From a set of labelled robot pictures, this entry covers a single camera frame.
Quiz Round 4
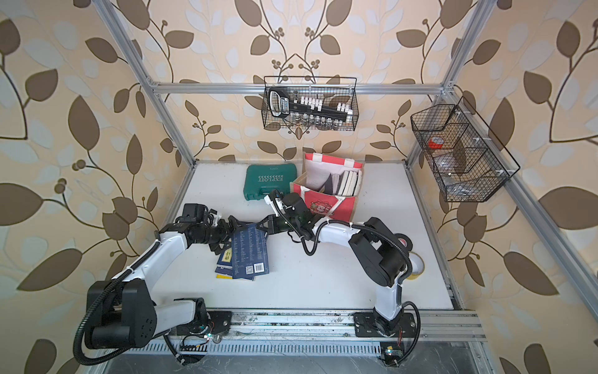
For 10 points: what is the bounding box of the black wolf cover book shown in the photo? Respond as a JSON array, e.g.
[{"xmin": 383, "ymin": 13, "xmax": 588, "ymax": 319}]
[{"xmin": 343, "ymin": 171, "xmax": 355, "ymax": 196}]

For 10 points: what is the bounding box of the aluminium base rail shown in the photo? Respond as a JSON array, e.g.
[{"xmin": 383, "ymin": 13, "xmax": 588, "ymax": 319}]
[{"xmin": 125, "ymin": 307, "xmax": 487, "ymax": 358}]

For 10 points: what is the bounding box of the aluminium frame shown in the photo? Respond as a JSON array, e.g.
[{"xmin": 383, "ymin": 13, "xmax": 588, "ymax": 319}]
[{"xmin": 93, "ymin": 1, "xmax": 597, "ymax": 316}]

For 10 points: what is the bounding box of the small circuit board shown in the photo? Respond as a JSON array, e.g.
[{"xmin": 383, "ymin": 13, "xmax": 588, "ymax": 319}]
[{"xmin": 380, "ymin": 342, "xmax": 405, "ymax": 367}]

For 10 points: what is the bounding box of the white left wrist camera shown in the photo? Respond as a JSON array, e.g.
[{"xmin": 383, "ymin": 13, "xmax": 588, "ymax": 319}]
[{"xmin": 204, "ymin": 209, "xmax": 221, "ymax": 226}]

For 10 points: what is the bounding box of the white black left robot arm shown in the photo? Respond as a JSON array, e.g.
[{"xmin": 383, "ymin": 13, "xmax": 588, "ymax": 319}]
[{"xmin": 73, "ymin": 204, "xmax": 248, "ymax": 366}]

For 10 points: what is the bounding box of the red tape roll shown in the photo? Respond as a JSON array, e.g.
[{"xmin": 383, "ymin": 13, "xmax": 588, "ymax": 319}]
[{"xmin": 428, "ymin": 136, "xmax": 445, "ymax": 151}]

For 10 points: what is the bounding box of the black wire basket right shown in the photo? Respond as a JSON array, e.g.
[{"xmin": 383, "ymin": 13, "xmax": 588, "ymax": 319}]
[{"xmin": 411, "ymin": 97, "xmax": 520, "ymax": 203}]

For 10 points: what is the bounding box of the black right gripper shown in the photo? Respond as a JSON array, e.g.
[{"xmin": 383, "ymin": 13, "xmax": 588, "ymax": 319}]
[{"xmin": 256, "ymin": 213, "xmax": 301, "ymax": 234}]

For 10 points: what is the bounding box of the black socket wrench set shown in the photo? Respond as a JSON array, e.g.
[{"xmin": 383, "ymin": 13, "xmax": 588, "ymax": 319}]
[{"xmin": 265, "ymin": 88, "xmax": 355, "ymax": 121}]

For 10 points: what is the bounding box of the yellow tape roll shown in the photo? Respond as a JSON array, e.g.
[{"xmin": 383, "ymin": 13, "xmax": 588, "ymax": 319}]
[{"xmin": 407, "ymin": 252, "xmax": 425, "ymax": 280}]

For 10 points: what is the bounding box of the black wire basket back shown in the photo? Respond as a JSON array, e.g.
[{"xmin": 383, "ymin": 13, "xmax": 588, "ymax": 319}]
[{"xmin": 261, "ymin": 75, "xmax": 359, "ymax": 133}]

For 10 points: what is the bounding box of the green plastic tool case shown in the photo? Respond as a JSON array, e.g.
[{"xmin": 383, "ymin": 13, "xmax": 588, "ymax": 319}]
[{"xmin": 243, "ymin": 164, "xmax": 297, "ymax": 201}]

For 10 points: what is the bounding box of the navy book barcode back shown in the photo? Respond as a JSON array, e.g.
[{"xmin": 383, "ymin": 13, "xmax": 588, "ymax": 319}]
[{"xmin": 231, "ymin": 224, "xmax": 269, "ymax": 281}]

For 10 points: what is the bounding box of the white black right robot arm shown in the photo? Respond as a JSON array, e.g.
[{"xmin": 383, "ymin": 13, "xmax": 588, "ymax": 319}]
[{"xmin": 258, "ymin": 190, "xmax": 425, "ymax": 338}]

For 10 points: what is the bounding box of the black wire basket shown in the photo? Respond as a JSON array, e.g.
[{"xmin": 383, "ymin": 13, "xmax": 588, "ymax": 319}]
[
  {"xmin": 411, "ymin": 97, "xmax": 520, "ymax": 203},
  {"xmin": 261, "ymin": 75, "xmax": 359, "ymax": 133}
]

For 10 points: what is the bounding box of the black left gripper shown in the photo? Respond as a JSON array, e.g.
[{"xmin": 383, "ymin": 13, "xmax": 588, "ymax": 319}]
[{"xmin": 195, "ymin": 215, "xmax": 247, "ymax": 252}]

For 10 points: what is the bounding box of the burlap canvas bag red front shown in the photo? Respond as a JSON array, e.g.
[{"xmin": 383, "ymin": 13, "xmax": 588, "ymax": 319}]
[{"xmin": 291, "ymin": 153, "xmax": 364, "ymax": 221}]

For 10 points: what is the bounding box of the black tape roll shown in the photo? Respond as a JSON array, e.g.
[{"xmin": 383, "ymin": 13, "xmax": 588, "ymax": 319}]
[{"xmin": 396, "ymin": 234, "xmax": 413, "ymax": 252}]

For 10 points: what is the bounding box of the navy book small yellow label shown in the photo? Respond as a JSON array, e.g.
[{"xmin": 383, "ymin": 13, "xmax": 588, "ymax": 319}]
[{"xmin": 215, "ymin": 249, "xmax": 233, "ymax": 277}]

